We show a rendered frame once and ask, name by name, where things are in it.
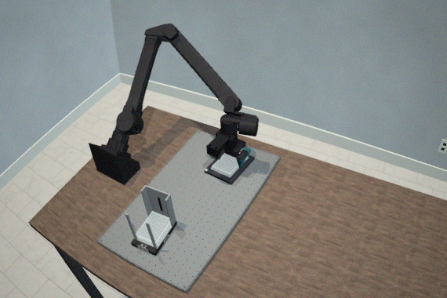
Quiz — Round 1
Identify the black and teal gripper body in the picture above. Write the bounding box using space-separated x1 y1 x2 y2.
221 130 248 160

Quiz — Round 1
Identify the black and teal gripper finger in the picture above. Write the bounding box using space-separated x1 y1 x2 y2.
236 148 251 168

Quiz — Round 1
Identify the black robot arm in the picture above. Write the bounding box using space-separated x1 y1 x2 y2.
101 24 259 160

